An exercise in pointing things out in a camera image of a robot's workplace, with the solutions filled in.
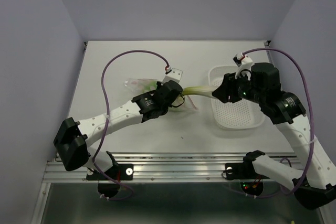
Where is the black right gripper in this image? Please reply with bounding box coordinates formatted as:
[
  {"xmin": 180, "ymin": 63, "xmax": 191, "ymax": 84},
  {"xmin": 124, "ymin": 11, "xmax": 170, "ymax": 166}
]
[{"xmin": 211, "ymin": 69, "xmax": 266, "ymax": 104}]

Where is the green fake celery stalk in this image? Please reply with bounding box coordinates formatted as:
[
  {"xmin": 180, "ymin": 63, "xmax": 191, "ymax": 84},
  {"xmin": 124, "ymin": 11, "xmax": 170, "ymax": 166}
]
[{"xmin": 182, "ymin": 86, "xmax": 217, "ymax": 98}]

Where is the clear zip top bag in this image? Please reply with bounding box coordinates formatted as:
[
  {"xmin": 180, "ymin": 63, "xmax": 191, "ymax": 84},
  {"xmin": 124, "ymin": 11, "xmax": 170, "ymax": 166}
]
[{"xmin": 124, "ymin": 78, "xmax": 198, "ymax": 112}]

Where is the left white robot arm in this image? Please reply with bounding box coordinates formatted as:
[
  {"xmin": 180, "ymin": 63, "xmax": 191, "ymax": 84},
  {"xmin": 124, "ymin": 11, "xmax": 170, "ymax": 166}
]
[{"xmin": 54, "ymin": 80, "xmax": 183, "ymax": 179}]

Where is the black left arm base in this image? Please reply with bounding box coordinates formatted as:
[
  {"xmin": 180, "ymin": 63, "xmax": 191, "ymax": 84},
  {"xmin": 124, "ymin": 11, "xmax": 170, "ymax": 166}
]
[{"xmin": 86, "ymin": 164, "xmax": 134, "ymax": 201}]

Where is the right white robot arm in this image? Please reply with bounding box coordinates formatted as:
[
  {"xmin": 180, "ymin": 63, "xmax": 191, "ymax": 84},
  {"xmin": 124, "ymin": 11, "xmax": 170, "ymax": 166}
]
[{"xmin": 212, "ymin": 63, "xmax": 335, "ymax": 210}]

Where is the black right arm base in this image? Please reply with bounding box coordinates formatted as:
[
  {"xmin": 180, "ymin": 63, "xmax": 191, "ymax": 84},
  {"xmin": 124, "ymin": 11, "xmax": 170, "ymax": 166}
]
[{"xmin": 221, "ymin": 163, "xmax": 264, "ymax": 197}]

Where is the white perforated plastic basket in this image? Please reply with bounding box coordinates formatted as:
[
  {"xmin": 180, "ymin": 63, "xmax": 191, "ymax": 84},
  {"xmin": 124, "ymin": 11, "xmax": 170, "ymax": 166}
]
[{"xmin": 208, "ymin": 65, "xmax": 265, "ymax": 130}]

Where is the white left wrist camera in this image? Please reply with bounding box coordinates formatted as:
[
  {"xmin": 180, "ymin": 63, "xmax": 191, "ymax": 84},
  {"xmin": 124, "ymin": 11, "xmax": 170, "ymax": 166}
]
[{"xmin": 162, "ymin": 68, "xmax": 183, "ymax": 83}]

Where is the aluminium rail frame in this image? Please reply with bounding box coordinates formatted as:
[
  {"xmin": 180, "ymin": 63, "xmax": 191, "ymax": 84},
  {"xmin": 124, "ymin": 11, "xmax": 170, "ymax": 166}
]
[{"xmin": 31, "ymin": 40, "xmax": 326, "ymax": 224}]

